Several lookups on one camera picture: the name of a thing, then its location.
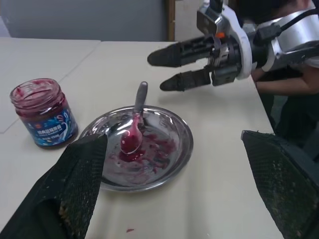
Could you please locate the glass jam jar blue label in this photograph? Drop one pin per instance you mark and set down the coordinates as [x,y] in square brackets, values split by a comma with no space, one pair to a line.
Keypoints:
[47,117]

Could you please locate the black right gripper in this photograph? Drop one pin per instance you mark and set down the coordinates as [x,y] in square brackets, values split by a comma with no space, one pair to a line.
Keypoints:
[228,62]

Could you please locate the round stainless steel plate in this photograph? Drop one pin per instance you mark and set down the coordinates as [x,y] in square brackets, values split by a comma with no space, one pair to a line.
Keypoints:
[162,159]

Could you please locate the wooden door frame post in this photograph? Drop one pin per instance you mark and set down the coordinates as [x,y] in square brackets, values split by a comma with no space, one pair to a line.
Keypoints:
[171,20]

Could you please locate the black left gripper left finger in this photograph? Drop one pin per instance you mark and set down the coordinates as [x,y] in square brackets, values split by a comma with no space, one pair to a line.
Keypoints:
[62,189]

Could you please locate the person in dark clothes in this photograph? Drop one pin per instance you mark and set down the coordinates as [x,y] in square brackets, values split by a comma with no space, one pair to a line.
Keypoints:
[296,117]

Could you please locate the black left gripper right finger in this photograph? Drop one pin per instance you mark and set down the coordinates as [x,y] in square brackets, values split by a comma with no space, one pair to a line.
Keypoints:
[281,184]

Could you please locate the metal spoon with jam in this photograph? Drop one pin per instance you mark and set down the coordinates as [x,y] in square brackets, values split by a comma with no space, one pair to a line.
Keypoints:
[132,139]

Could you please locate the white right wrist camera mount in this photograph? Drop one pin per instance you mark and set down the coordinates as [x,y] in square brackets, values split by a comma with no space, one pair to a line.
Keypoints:
[243,44]

